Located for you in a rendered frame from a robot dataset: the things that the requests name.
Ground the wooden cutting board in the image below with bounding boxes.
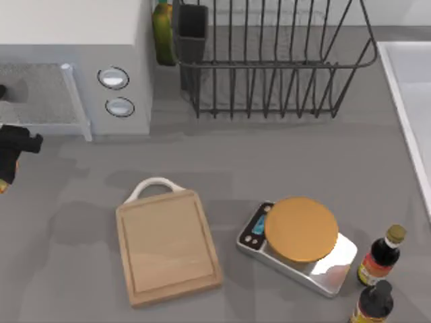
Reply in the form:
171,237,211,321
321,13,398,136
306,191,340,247
114,176,224,308

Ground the silver kitchen scale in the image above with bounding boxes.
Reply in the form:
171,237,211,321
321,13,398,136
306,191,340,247
235,196,359,299

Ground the round silver microwave knob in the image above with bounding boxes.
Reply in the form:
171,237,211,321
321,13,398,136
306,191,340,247
104,96,136,118
96,65,131,91

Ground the black cutlery holder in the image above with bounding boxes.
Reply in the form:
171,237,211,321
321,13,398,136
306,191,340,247
172,3,209,92

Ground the green bottle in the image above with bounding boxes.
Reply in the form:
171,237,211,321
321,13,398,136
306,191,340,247
151,0,177,67

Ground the grey microwave door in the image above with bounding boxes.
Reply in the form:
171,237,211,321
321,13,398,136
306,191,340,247
0,63,93,143

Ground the dark bottle with olive cap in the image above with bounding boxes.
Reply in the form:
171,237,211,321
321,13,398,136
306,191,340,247
356,224,407,287

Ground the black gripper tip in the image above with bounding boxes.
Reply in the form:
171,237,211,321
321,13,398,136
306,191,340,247
0,124,44,186

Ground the pale microwave oven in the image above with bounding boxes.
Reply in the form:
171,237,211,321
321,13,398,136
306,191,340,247
0,0,155,143

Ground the orange and yellow item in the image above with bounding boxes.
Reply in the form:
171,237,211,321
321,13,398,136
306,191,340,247
0,160,20,195

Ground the dark bottle with black cap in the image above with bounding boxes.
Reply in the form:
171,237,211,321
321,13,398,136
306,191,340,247
348,279,395,323

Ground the black wire dish rack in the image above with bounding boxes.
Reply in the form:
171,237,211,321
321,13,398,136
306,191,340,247
172,0,378,120

